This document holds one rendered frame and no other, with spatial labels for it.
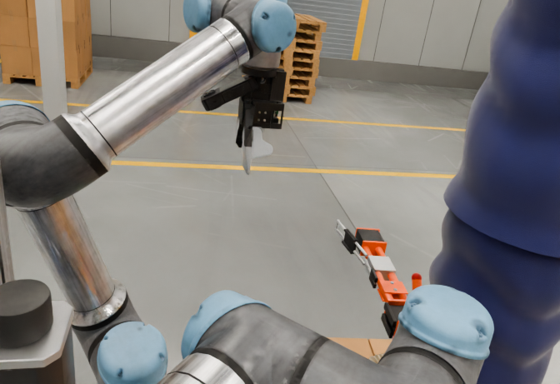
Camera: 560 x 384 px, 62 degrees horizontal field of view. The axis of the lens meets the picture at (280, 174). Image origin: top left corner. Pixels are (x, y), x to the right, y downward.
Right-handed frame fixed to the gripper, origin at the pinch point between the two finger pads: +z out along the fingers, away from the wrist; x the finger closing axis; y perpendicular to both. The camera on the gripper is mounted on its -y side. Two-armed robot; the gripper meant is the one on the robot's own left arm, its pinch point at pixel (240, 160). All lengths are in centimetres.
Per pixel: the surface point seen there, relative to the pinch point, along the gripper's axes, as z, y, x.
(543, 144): -22, 31, -44
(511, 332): 6, 35, -46
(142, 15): 69, -91, 894
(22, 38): 87, -227, 624
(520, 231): -10, 31, -45
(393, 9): 2, 424, 894
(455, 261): -0.1, 29.1, -37.2
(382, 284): 33, 40, 0
